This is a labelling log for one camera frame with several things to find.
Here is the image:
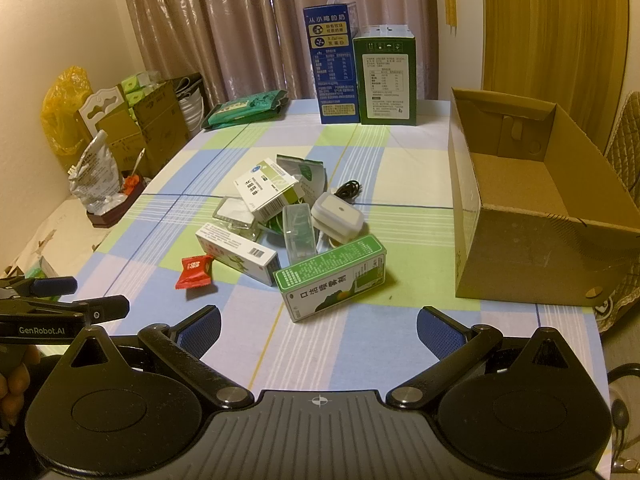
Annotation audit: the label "yellow plastic bag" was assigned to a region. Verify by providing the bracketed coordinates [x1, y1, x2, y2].
[41, 66, 96, 171]

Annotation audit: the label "white plastic bag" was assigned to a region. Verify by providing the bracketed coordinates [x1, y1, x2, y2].
[67, 130, 127, 213]

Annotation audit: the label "white paper bags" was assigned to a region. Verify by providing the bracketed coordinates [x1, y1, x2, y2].
[174, 75, 206, 136]

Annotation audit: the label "person's left hand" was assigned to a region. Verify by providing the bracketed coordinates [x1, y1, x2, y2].
[0, 346, 43, 433]

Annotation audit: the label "white red medicine box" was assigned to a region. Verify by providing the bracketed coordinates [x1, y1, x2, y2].
[195, 224, 279, 287]

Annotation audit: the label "silver green foil pouch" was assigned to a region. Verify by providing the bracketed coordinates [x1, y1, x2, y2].
[276, 155, 327, 207]

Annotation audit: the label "brown storage carton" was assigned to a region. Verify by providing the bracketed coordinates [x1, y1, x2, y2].
[97, 80, 192, 181]

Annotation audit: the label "yellow wooden door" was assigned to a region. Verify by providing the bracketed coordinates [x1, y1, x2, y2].
[480, 0, 632, 117]

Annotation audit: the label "clear packet with white square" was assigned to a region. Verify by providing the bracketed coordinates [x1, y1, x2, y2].
[211, 196, 262, 242]

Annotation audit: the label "beige curtain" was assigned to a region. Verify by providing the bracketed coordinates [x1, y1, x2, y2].
[117, 0, 441, 107]

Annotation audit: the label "red candy packet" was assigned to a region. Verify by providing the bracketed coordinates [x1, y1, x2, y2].
[175, 255, 215, 291]

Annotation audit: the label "white cutout cardboard box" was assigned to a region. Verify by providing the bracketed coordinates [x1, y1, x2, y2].
[77, 86, 127, 137]

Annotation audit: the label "white square night light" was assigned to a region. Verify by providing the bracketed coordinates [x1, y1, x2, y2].
[311, 191, 365, 243]

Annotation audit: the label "clear plastic case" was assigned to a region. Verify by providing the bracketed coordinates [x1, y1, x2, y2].
[281, 203, 319, 266]

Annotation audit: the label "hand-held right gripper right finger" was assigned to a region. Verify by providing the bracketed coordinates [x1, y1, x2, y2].
[387, 306, 576, 408]

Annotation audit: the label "white barcode medicine box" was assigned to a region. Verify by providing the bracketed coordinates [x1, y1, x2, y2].
[234, 157, 307, 223]

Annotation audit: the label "black cord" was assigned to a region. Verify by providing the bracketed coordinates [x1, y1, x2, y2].
[606, 364, 640, 467]

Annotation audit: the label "brown cardboard box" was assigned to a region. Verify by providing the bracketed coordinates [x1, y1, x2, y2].
[447, 87, 640, 308]

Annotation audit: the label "green white spray box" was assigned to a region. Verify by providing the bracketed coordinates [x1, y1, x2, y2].
[273, 234, 388, 323]

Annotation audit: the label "tall green milk carton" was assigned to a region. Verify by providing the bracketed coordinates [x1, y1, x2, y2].
[352, 25, 418, 126]

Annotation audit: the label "quilted chair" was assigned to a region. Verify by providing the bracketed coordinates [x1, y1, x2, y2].
[594, 91, 640, 332]

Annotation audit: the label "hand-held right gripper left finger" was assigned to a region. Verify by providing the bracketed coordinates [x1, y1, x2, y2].
[60, 305, 256, 408]

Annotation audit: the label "tall blue milk carton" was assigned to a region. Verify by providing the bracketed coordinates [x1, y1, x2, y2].
[303, 0, 362, 125]

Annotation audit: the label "green wet wipes pack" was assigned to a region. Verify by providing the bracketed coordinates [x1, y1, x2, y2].
[201, 89, 290, 130]

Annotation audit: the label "black audio cable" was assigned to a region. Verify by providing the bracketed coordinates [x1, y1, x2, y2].
[332, 179, 363, 203]

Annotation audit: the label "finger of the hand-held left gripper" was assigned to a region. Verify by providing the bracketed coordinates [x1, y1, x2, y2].
[0, 296, 131, 326]
[0, 275, 79, 302]

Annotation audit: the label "plaid cloth desktop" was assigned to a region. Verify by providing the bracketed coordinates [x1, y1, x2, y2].
[50, 97, 617, 480]

